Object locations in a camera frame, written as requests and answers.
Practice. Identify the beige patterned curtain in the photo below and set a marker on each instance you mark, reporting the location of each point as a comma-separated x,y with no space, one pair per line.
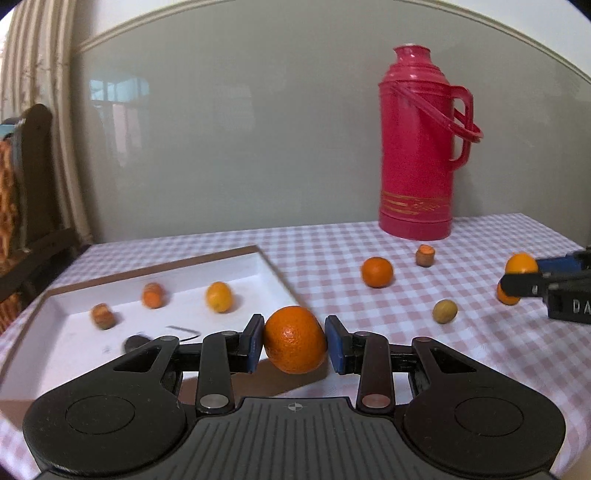
41,92

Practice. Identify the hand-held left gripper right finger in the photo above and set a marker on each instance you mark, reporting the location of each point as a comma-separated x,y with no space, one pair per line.
334,344

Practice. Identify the orange carrot piece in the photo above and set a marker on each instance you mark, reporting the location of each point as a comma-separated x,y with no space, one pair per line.
153,295

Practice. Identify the small orange mandarin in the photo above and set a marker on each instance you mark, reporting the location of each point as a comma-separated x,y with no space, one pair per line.
508,296

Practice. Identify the wooden chair with woven cushion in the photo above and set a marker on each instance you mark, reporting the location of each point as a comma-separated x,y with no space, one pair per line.
32,184

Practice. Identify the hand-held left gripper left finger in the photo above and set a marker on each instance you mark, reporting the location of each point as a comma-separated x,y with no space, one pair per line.
253,344

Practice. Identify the brown-skinned carrot piece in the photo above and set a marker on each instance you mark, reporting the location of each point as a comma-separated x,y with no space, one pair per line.
425,255

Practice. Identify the green-brown kiwi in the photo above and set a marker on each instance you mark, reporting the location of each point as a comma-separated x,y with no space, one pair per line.
444,310

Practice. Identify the dark brown wrinkled fruit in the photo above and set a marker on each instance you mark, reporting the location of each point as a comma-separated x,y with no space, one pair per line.
134,344

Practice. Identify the brown cardboard box white inside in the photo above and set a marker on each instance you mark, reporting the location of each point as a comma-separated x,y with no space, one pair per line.
60,350

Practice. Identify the pink checked tablecloth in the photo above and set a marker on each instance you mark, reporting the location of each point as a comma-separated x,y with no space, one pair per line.
369,318

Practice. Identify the oval orange citrus fruit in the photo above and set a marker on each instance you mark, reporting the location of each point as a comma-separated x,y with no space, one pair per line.
219,297

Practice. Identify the red thermos flask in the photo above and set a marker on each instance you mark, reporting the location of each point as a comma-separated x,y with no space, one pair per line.
415,152

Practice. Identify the mottled brown carrot piece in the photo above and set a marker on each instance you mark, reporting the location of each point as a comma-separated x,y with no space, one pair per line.
102,316

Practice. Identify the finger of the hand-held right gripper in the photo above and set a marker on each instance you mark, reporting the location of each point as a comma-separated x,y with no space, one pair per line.
558,264
521,285

